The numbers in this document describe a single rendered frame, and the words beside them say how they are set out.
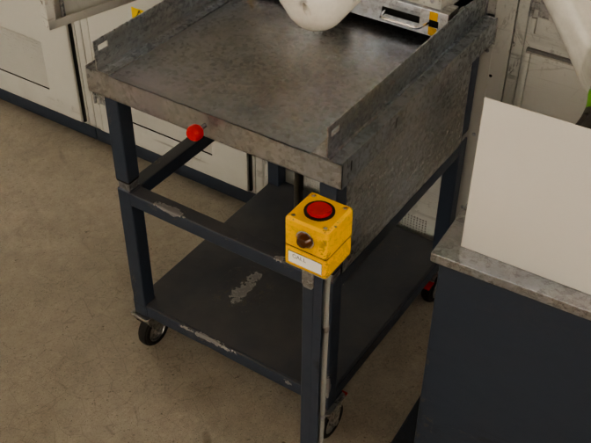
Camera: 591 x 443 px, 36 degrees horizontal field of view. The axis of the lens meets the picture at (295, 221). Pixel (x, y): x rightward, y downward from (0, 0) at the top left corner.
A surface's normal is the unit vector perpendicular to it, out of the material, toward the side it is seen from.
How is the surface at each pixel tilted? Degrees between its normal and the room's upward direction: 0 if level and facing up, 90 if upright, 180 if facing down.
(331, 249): 90
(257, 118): 0
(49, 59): 90
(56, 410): 0
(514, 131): 90
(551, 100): 90
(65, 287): 0
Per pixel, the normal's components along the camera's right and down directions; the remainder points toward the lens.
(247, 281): 0.00, -0.77
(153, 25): 0.83, 0.36
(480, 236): -0.52, 0.54
